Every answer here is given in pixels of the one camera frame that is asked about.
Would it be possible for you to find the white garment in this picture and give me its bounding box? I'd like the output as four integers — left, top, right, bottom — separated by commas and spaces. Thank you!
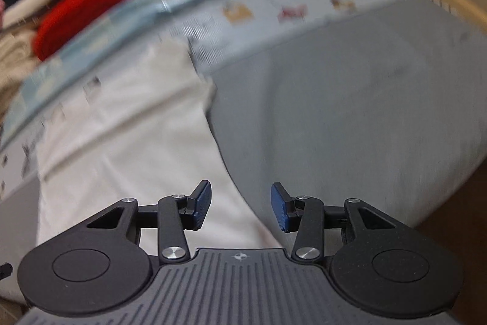
36, 40, 285, 258

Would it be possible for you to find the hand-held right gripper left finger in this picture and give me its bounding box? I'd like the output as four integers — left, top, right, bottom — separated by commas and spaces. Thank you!
87, 179, 212, 267

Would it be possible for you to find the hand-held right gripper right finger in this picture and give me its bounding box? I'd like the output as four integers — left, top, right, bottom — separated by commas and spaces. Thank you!
270, 182, 400, 265

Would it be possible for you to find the red folded blanket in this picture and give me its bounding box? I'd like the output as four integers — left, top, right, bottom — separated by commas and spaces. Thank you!
32, 0, 148, 62

